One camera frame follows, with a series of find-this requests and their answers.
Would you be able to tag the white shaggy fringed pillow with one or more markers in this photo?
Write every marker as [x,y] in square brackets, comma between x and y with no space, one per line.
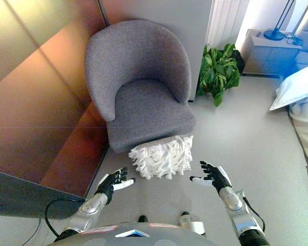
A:
[162,158]

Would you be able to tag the grey bedside cabinet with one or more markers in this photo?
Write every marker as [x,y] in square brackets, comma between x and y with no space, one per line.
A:
[270,52]

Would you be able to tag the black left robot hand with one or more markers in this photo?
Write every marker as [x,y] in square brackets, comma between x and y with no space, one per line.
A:
[108,181]

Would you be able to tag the black left robot foot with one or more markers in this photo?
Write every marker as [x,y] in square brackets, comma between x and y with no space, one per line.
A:
[142,219]

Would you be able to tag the blue lamp base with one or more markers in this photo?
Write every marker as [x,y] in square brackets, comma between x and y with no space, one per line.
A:
[276,32]

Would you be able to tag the white bed with duvet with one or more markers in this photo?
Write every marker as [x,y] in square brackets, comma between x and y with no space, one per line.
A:
[306,125]

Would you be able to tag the green potted houseplant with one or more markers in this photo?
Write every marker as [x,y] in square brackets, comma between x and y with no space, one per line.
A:
[218,73]

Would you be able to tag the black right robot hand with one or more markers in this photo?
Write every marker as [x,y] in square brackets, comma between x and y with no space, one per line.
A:
[218,177]

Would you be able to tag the brown wooden wardrobe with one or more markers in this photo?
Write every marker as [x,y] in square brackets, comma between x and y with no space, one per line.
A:
[41,84]

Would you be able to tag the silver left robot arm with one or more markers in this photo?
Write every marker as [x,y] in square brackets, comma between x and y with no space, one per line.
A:
[86,208]

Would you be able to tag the white pleated curtain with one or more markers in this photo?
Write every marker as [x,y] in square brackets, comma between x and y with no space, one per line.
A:
[224,21]

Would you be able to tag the dark grey desk top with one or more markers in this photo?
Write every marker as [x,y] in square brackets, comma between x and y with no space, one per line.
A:
[23,197]

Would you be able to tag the silver right robot leg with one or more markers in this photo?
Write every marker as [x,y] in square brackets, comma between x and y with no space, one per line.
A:
[191,223]

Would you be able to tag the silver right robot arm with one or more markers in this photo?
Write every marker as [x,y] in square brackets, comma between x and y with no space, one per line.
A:
[242,214]

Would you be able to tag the grey robot torso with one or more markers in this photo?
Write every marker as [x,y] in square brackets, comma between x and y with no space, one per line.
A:
[133,234]

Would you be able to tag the grey fabric armchair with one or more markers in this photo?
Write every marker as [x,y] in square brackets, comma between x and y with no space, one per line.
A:
[139,84]

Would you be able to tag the white bed pillow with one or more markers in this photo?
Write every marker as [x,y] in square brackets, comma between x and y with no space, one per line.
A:
[295,88]

